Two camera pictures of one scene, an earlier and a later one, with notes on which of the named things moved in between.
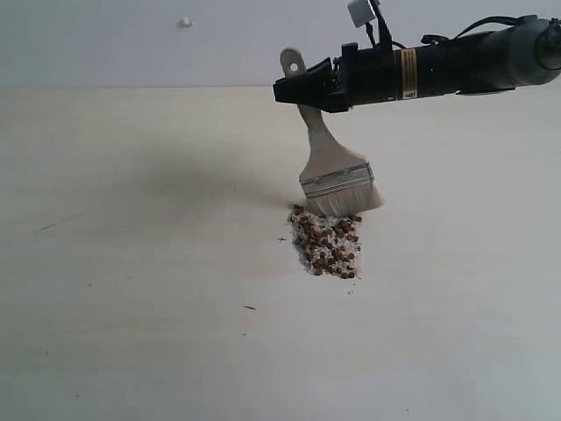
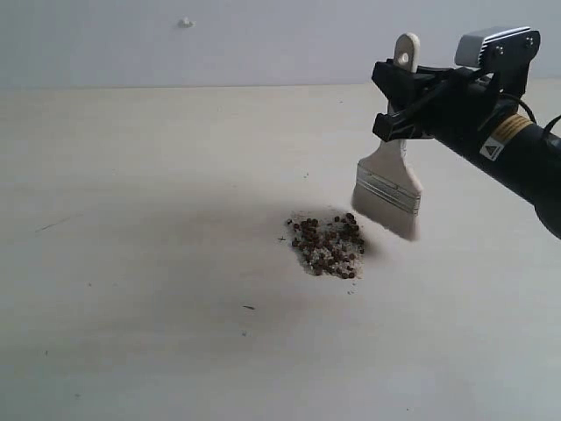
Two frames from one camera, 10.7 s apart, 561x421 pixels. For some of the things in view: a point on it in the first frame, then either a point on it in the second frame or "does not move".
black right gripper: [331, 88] -> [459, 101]
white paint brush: [335, 179] -> [387, 193]
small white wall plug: [187, 23] does not move
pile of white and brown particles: [326, 245] does not move
